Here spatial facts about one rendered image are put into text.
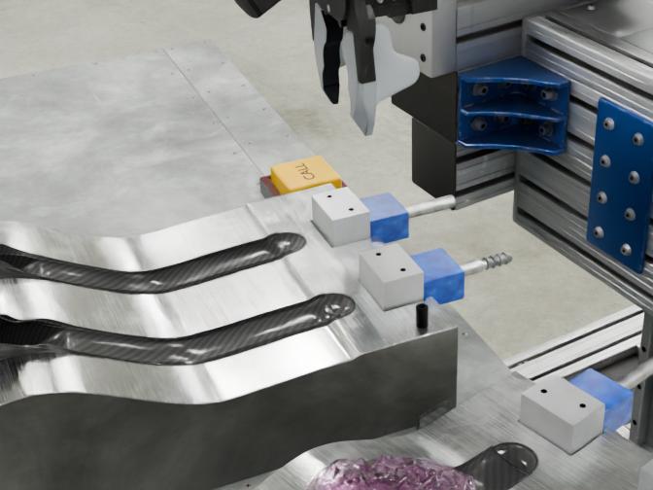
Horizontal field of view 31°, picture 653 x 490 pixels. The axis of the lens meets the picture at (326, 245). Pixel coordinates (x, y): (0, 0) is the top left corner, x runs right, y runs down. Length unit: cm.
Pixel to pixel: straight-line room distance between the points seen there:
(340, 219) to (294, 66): 263
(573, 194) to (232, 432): 61
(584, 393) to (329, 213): 29
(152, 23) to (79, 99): 249
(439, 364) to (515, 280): 166
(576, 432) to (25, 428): 39
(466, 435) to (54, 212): 61
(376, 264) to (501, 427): 17
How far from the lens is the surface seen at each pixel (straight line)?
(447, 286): 98
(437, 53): 132
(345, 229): 104
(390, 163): 307
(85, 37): 402
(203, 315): 98
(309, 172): 128
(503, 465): 88
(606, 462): 89
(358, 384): 93
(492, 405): 93
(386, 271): 96
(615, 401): 92
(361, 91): 96
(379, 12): 97
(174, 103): 155
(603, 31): 135
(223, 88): 158
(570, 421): 88
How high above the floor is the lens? 144
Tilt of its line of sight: 32 degrees down
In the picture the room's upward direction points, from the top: 3 degrees counter-clockwise
